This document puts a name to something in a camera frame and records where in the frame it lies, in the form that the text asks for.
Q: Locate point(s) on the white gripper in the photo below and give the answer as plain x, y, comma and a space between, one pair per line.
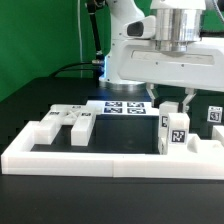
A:
167, 49

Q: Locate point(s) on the black camera pole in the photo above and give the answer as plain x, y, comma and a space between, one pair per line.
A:
100, 25

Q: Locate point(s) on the white block right edge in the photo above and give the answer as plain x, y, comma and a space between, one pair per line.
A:
218, 133

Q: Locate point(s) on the white U-shaped fence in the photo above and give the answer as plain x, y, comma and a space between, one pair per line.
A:
207, 163

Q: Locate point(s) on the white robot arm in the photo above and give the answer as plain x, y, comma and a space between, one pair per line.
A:
126, 11

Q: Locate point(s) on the white tagged cube far right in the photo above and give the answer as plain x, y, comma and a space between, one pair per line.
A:
214, 114

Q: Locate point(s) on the white tag base sheet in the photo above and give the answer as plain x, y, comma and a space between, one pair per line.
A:
129, 108

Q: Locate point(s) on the white chair seat part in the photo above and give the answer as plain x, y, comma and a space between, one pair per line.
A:
195, 146

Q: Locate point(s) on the white H-shaped chair back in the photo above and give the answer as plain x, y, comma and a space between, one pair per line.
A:
80, 118

